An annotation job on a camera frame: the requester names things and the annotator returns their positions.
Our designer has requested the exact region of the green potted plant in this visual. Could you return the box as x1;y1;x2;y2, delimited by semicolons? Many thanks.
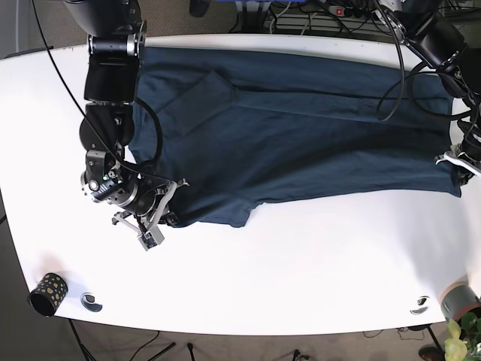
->
444;311;480;361

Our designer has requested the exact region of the right silver table grommet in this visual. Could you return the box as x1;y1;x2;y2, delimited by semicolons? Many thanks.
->
409;296;431;316

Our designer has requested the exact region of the black gold-dotted cup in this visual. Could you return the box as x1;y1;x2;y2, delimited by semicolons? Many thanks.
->
27;273;68;317

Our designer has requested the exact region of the grey flower pot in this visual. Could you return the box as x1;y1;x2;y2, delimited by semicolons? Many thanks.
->
438;281;480;321

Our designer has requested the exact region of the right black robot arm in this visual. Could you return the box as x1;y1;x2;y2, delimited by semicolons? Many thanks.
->
65;1;186;250

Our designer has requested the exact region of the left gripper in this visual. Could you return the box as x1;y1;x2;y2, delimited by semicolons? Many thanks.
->
436;147;480;177

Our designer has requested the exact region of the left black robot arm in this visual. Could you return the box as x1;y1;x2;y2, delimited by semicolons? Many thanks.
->
374;1;480;178

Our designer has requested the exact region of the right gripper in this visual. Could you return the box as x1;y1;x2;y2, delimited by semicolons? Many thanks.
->
111;177;189;251

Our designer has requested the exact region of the silver table grommet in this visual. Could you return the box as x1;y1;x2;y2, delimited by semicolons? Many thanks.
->
80;293;103;313
409;296;431;316

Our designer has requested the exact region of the left silver table grommet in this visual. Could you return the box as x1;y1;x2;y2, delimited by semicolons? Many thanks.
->
80;293;103;313

